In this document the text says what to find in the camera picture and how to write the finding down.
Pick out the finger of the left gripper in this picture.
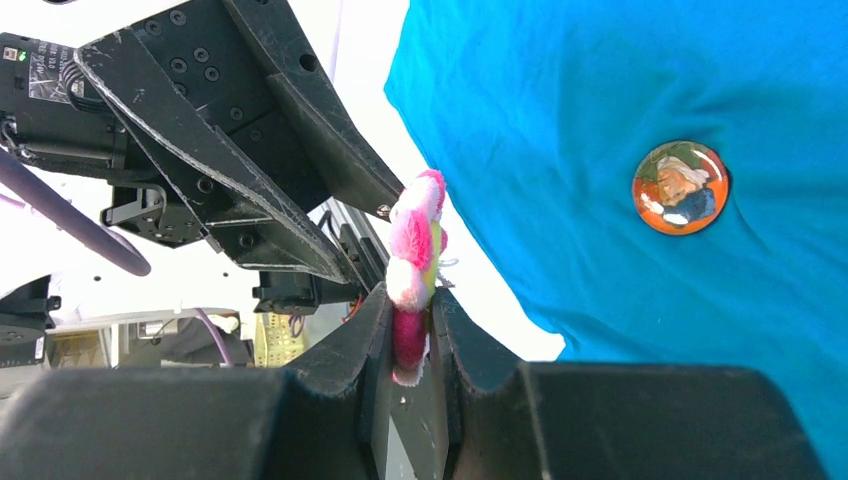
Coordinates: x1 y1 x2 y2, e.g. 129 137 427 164
224 0 404 214
74 28 352 283

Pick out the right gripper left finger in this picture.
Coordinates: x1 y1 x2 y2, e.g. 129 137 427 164
1 286 391 479

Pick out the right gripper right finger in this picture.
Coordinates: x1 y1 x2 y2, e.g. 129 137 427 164
431 288 826 479

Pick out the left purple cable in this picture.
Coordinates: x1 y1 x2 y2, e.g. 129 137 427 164
0 148 152 278

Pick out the blue t-shirt garment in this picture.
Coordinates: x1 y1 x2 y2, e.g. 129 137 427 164
385 1 847 479

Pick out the yellow perforated basket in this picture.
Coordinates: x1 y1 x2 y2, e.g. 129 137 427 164
253 312 307 368

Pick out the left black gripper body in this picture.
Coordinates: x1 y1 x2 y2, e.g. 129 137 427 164
1 1 332 255

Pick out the orange print on shirt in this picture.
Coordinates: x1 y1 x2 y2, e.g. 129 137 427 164
631 140 730 236

